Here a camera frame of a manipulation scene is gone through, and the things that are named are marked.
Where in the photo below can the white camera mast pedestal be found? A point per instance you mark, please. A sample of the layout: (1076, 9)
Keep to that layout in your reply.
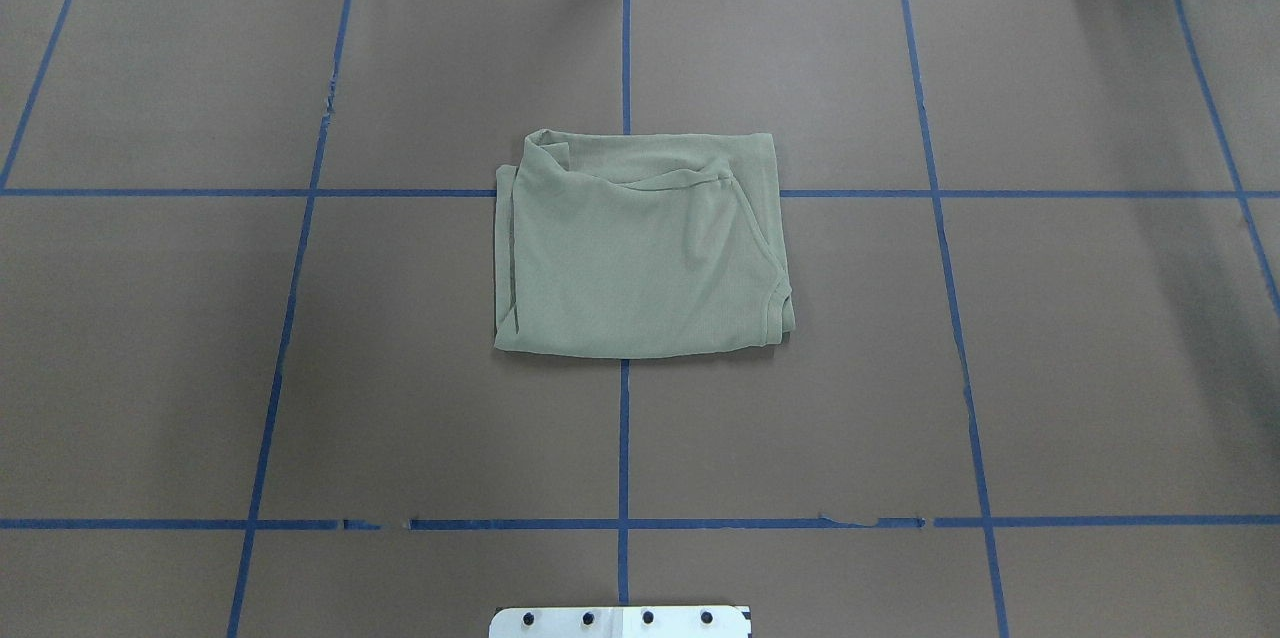
(623, 621)

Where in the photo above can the olive green long-sleeve shirt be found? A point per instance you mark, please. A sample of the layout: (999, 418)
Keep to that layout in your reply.
(640, 246)

